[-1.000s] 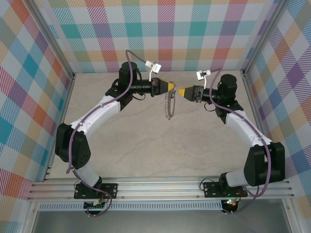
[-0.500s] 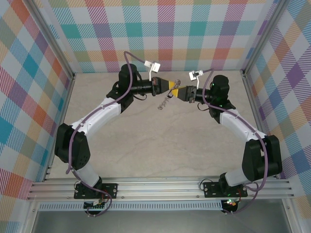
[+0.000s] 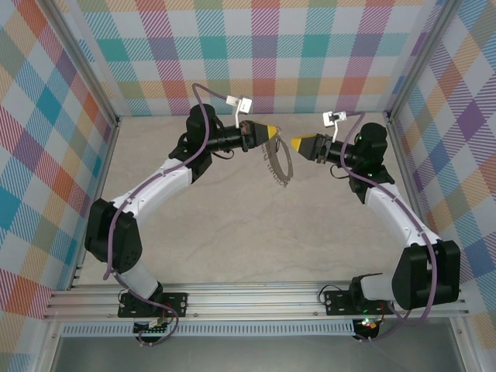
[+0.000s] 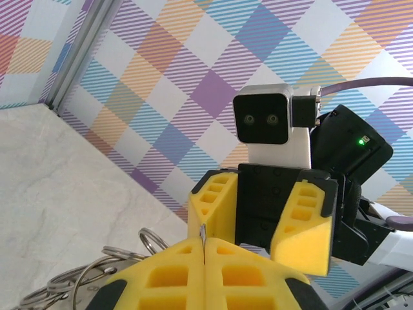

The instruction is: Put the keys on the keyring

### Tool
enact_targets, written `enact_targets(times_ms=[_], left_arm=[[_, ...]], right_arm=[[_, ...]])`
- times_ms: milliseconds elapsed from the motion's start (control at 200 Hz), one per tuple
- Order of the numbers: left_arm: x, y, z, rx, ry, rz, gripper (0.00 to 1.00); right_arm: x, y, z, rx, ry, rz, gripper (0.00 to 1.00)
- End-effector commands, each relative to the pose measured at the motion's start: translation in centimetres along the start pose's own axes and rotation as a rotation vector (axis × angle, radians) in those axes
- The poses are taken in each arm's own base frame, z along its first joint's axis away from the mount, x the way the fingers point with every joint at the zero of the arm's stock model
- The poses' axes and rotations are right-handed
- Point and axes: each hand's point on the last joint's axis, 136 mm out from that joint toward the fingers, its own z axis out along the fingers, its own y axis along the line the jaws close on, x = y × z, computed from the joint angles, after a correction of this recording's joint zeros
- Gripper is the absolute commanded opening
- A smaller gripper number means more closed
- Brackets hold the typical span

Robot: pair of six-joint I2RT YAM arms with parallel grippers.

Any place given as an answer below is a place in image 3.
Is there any grey band with key rings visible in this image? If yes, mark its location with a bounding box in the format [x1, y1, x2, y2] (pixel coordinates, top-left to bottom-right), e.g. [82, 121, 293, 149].
[261, 131, 295, 190]

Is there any small circuit board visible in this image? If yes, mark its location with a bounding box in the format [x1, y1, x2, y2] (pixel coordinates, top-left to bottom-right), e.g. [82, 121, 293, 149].
[133, 319, 171, 336]
[356, 317, 383, 334]

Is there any grey metal panel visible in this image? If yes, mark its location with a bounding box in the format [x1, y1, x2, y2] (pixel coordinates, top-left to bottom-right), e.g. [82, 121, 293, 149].
[50, 335, 466, 372]

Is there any left white camera bracket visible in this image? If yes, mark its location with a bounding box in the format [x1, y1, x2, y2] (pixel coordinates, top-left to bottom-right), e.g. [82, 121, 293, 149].
[225, 95, 243, 129]

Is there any thin aluminium floor rail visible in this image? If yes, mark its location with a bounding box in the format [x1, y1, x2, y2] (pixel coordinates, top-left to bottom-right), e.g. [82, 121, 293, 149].
[67, 118, 123, 291]
[386, 112, 445, 288]

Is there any aluminium corner post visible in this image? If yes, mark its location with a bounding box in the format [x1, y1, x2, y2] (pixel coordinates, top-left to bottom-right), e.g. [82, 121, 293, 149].
[45, 0, 122, 131]
[387, 0, 466, 121]

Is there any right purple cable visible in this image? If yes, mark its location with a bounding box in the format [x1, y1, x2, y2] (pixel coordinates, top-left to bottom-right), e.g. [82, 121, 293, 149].
[339, 111, 436, 344]

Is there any purple cable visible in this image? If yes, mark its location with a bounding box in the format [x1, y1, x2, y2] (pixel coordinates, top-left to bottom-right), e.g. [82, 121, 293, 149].
[102, 83, 229, 347]
[339, 111, 436, 344]

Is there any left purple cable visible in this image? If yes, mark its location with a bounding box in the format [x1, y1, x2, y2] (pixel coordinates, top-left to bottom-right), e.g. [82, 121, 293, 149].
[102, 83, 229, 347]

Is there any wide aluminium base rail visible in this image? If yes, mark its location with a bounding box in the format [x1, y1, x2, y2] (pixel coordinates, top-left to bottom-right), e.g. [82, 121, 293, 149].
[41, 281, 470, 322]

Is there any white slotted cable duct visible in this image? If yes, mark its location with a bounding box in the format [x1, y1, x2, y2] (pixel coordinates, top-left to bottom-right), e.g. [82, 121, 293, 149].
[60, 319, 356, 337]

